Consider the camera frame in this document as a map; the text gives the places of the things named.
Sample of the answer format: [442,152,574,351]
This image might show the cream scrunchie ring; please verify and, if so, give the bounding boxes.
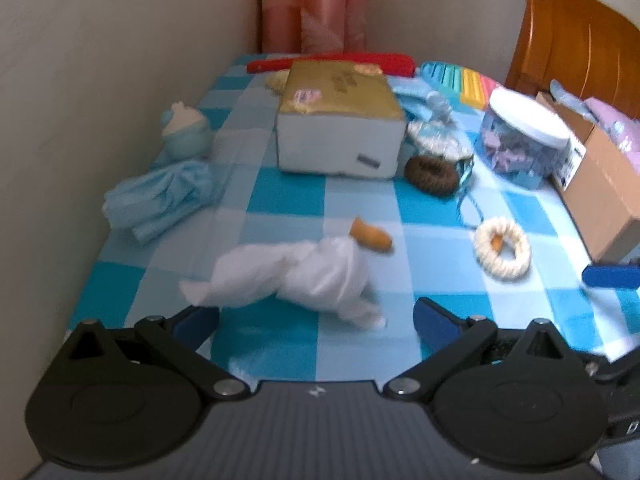
[473,216,533,282]

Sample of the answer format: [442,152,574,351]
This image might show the orange finger cot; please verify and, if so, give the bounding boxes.
[490,234,503,252]
[349,217,393,252]

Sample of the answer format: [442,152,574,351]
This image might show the white cloth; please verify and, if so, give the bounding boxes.
[179,236,386,330]

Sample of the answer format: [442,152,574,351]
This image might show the blue face mask bundle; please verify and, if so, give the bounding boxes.
[102,159,228,245]

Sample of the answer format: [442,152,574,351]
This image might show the brown scrunchie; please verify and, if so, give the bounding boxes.
[404,155,459,197]

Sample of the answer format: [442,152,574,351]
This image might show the cardboard box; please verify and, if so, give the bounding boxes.
[536,92,639,263]

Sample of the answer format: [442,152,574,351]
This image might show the blue checked tablecloth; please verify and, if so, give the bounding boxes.
[72,58,639,382]

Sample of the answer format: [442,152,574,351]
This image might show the purple floral pillow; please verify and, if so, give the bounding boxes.
[585,96,639,154]

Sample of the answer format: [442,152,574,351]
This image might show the clear jar white lid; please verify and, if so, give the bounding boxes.
[474,87,572,190]

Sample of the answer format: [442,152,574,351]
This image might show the blue white plush toy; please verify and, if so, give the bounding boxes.
[160,102,213,162]

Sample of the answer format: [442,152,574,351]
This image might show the blue bed quilt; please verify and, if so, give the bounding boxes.
[549,79,597,124]

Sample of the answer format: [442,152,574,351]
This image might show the gold wrapped tissue pack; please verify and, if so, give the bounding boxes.
[276,61,406,180]

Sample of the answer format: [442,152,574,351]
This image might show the packaged blue masks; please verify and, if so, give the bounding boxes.
[392,81,452,124]

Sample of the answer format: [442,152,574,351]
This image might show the rainbow pop-it toy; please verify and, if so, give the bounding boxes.
[416,62,500,110]

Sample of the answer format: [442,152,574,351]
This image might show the wooden headboard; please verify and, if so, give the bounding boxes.
[504,0,640,119]

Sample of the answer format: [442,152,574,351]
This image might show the red folding fan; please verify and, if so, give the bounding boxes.
[246,52,418,78]

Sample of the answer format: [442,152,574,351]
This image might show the pink gold curtain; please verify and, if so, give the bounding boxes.
[262,0,368,54]

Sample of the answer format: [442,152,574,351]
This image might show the blue floral pouch with cord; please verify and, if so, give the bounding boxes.
[406,120,485,230]

